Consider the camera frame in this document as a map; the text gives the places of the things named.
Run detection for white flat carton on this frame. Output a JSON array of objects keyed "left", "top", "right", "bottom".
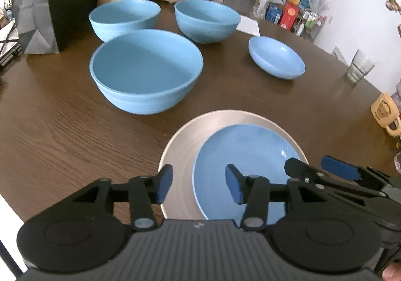
[{"left": 332, "top": 46, "right": 349, "bottom": 66}]

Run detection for yellow bear mug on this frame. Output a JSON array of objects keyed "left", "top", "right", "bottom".
[{"left": 370, "top": 93, "right": 401, "bottom": 137}]

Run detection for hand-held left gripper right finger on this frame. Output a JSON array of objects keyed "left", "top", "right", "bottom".
[{"left": 226, "top": 163, "right": 326, "bottom": 233}]

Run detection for beige plate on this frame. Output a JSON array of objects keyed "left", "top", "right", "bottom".
[{"left": 158, "top": 109, "right": 309, "bottom": 220}]

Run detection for red box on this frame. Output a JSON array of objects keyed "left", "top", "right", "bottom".
[{"left": 279, "top": 2, "right": 299, "bottom": 29}]

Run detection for blue box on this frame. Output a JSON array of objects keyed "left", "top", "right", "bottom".
[{"left": 266, "top": 4, "right": 282, "bottom": 25}]

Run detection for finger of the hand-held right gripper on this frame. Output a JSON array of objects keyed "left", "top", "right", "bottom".
[
  {"left": 321, "top": 156, "right": 401, "bottom": 189},
  {"left": 284, "top": 157, "right": 392, "bottom": 198}
]

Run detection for person's right hand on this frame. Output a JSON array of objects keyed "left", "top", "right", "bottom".
[{"left": 384, "top": 264, "right": 401, "bottom": 281}]

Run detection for blue ribbed bowl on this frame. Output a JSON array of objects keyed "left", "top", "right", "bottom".
[
  {"left": 88, "top": 0, "right": 161, "bottom": 42},
  {"left": 89, "top": 29, "right": 204, "bottom": 114},
  {"left": 174, "top": 0, "right": 241, "bottom": 44}
]

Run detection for white paper sheet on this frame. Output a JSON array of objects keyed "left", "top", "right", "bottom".
[{"left": 236, "top": 15, "right": 260, "bottom": 37}]

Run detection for blue plate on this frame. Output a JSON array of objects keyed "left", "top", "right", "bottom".
[
  {"left": 248, "top": 36, "right": 306, "bottom": 80},
  {"left": 192, "top": 124, "right": 309, "bottom": 228}
]

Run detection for black paper bag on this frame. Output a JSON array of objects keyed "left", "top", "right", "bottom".
[{"left": 9, "top": 0, "right": 97, "bottom": 55}]

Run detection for white plastic bag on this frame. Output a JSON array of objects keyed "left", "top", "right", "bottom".
[{"left": 257, "top": 0, "right": 284, "bottom": 20}]

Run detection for dried pink flowers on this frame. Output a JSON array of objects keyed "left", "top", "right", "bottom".
[{"left": 385, "top": 0, "right": 401, "bottom": 37}]

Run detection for wire rack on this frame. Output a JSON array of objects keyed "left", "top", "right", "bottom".
[{"left": 293, "top": 8, "right": 326, "bottom": 42}]

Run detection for glass cup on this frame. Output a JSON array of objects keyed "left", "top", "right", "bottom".
[{"left": 346, "top": 49, "right": 375, "bottom": 84}]

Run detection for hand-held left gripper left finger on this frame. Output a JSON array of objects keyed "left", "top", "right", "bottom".
[{"left": 73, "top": 163, "right": 174, "bottom": 232}]

